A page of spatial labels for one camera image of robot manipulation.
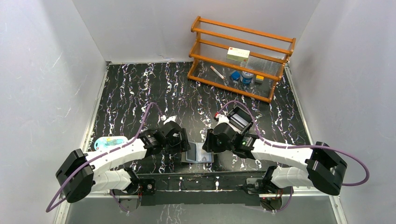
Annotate blue white round can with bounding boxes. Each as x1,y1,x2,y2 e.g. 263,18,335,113
240,71,254,85

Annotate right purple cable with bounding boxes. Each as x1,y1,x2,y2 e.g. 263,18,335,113
216,100,370,213

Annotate stack of credit cards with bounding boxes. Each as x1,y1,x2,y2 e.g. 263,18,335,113
229,113,250,131

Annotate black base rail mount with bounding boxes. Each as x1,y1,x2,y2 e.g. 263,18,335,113
110,170,295,211

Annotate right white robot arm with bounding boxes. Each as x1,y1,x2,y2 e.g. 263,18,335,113
202,123,347,196

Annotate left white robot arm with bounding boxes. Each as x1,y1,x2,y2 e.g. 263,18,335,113
56,121,190,203

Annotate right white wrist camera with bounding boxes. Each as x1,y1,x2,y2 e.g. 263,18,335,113
214,113,229,125

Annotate white VIP credit card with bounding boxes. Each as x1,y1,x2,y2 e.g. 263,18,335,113
197,151,213,163

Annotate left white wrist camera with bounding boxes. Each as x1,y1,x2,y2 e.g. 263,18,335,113
160,115,177,124

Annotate orange wooden shelf rack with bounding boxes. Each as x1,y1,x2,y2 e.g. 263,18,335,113
187,16,297,103

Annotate red white pen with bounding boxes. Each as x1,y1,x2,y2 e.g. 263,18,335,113
210,66,225,80

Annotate white green carton box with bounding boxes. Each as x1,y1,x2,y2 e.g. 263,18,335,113
226,47,250,62

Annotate black plastic card box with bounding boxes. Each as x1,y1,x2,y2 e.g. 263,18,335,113
226,106,253,135

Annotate blue small cube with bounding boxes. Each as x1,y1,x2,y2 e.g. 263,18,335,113
230,71,240,82

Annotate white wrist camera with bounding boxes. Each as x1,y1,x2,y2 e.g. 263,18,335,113
214,113,229,125
160,115,177,124

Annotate yellow black small block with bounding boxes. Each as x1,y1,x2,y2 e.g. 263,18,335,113
254,75,264,85

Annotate white blue blister pack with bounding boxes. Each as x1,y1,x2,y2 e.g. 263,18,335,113
93,136,128,151

